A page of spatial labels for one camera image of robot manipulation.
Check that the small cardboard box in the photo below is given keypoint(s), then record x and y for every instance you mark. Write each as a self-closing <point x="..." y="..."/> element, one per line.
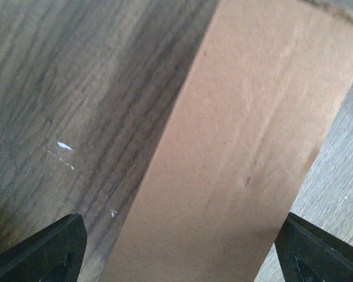
<point x="249" y="121"/>

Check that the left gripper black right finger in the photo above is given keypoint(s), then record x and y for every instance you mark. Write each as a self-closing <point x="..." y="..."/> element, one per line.
<point x="309" y="253"/>

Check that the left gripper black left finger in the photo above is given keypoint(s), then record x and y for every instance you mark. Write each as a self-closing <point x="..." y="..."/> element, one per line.
<point x="53" y="254"/>

